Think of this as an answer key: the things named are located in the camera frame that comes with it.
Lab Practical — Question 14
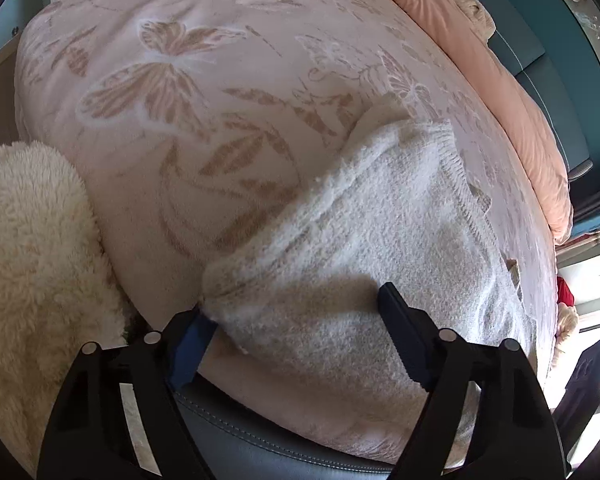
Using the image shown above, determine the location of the cream sweater with black hearts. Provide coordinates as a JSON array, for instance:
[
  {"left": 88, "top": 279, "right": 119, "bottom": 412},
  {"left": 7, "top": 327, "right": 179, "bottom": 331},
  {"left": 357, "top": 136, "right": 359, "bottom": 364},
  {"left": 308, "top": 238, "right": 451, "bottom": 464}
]
[{"left": 202, "top": 93, "right": 535, "bottom": 401}]

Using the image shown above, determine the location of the cream knotted blanket on sill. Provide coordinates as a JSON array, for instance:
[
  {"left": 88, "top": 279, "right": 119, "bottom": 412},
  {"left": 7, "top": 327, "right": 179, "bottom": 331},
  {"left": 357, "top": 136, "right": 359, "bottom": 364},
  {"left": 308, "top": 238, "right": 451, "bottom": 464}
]
[{"left": 552, "top": 302, "right": 579, "bottom": 368}]

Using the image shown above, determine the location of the red cushion on sill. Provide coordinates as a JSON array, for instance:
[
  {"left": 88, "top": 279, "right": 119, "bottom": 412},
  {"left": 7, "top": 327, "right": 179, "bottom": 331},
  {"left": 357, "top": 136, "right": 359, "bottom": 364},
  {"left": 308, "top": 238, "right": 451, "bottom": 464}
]
[{"left": 557, "top": 275, "right": 576, "bottom": 308}]

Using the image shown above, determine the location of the white fleece sleeve left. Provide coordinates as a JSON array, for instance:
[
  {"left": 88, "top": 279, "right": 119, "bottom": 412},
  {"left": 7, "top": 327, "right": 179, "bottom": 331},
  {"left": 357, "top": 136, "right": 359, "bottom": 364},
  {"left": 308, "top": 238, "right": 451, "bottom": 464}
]
[{"left": 0, "top": 142, "right": 125, "bottom": 474}]

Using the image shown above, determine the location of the teal upholstered headboard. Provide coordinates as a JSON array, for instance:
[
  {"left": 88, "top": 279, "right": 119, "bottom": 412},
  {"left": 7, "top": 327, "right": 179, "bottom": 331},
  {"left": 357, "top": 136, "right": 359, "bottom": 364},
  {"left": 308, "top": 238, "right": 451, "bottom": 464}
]
[{"left": 484, "top": 0, "right": 593, "bottom": 182}]

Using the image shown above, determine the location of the pink butterfly pattern bedspread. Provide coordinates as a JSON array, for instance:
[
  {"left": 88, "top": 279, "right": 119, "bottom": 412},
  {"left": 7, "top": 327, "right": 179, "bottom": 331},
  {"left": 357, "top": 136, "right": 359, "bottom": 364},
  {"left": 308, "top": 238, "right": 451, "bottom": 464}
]
[{"left": 14, "top": 0, "right": 562, "bottom": 466}]

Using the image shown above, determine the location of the cream knit garment on pillow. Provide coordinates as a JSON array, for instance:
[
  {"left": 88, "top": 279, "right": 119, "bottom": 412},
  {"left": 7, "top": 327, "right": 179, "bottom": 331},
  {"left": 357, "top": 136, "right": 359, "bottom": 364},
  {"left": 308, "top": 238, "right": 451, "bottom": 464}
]
[{"left": 452, "top": 0, "right": 496, "bottom": 44}]

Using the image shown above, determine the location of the peach folded duvet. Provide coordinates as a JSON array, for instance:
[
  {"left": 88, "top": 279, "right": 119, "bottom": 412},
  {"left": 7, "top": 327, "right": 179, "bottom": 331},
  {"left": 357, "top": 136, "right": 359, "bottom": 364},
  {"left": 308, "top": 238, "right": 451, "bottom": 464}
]
[{"left": 392, "top": 0, "right": 573, "bottom": 245}]

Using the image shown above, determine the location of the dark leather bed frame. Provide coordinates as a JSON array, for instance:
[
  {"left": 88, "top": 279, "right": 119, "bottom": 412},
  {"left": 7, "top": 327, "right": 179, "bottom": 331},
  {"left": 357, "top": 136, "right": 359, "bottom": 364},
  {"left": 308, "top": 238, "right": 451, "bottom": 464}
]
[{"left": 174, "top": 375, "right": 392, "bottom": 480}]

